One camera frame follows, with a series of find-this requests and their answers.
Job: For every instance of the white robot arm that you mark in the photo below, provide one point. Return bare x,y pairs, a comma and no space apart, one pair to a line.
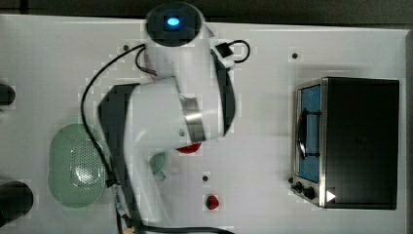
190,99

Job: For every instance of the black cylinder lower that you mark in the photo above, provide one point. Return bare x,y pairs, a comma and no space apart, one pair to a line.
16,200

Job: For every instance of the red ketchup bottle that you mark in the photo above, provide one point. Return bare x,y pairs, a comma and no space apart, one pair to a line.
190,148

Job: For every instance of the mint green cup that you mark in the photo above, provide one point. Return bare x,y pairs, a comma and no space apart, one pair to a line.
157,163

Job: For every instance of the green oval strainer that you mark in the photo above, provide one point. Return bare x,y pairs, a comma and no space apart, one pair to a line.
76,175

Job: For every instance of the black toaster oven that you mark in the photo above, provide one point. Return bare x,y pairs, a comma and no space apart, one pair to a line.
345,149

